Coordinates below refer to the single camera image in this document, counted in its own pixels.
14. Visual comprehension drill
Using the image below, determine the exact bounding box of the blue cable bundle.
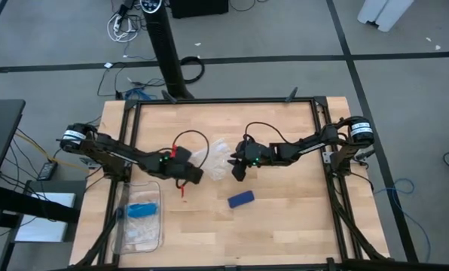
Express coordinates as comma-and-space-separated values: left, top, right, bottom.
124, 87, 157, 102

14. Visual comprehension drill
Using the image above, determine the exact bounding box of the clear plastic zip bag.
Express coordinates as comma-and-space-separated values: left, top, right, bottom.
121, 195, 161, 251
190, 138, 233, 181

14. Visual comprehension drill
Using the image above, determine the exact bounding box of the black aluminium table frame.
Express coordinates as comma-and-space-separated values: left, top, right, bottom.
72, 87, 395, 271

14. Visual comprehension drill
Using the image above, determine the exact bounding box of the white plastic object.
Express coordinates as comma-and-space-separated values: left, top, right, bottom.
357, 0, 414, 32

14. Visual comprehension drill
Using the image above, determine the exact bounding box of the clear plastic bin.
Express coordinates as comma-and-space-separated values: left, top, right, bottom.
109, 181, 165, 256

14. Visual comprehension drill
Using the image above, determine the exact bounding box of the black box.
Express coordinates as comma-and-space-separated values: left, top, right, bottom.
170, 0, 229, 19

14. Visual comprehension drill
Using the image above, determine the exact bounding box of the black power adapter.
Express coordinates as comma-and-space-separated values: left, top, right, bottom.
37, 160, 59, 181

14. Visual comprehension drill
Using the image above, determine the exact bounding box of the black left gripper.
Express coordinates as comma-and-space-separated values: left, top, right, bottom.
154, 156, 205, 185

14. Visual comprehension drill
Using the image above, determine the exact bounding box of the black coiled cable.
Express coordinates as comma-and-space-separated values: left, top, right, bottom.
179, 56, 206, 84

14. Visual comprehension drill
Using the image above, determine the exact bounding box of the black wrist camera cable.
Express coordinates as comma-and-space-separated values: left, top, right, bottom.
243, 120, 304, 146
171, 129, 210, 170

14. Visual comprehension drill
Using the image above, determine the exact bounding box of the thin blue floor cable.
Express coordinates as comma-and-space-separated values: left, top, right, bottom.
373, 178, 432, 263

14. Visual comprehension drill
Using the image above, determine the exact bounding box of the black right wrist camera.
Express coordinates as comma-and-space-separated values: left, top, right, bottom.
243, 141, 263, 159

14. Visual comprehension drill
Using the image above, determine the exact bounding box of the black left wrist camera cable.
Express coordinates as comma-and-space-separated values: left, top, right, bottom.
171, 129, 210, 170

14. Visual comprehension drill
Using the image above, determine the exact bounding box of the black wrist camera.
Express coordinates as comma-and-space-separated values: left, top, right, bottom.
243, 141, 263, 159
173, 146, 193, 163

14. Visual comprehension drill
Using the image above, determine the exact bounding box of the thin black floor cable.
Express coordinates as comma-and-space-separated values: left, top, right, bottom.
96, 62, 165, 101

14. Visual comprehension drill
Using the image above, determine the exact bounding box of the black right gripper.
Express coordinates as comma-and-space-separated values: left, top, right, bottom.
228, 145, 276, 182

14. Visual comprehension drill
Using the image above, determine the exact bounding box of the yellow cable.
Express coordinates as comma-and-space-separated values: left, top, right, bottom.
17, 131, 90, 174

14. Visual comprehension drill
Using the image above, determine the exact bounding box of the white power strip with cables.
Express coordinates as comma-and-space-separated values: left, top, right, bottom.
106, 13, 139, 43

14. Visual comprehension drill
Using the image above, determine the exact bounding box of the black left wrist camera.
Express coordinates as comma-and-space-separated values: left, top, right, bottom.
173, 146, 193, 163

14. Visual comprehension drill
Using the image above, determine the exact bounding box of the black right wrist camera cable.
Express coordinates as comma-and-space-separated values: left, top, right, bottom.
243, 120, 304, 146

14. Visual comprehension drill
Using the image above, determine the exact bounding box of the light blue bandage roll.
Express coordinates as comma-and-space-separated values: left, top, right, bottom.
128, 202, 160, 218

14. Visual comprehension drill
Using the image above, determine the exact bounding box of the dark blue elastic bandage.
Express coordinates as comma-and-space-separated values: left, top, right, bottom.
227, 190, 255, 209

